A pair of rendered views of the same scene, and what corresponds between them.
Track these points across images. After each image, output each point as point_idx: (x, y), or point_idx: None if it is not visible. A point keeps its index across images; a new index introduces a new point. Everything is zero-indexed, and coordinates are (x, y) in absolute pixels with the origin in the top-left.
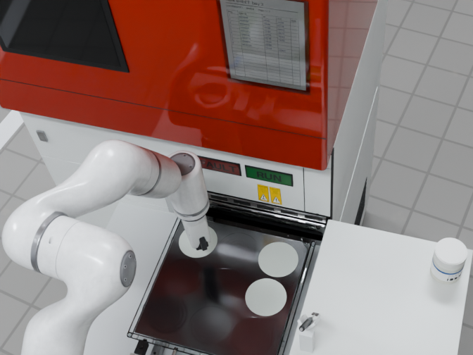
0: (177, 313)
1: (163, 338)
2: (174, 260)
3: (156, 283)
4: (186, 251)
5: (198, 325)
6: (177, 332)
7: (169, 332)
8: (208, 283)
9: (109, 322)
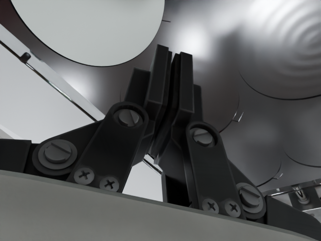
0: (245, 158)
1: (262, 191)
2: (119, 97)
3: (150, 150)
4: (105, 56)
5: (311, 147)
6: (278, 175)
7: (263, 181)
8: (255, 70)
9: (142, 165)
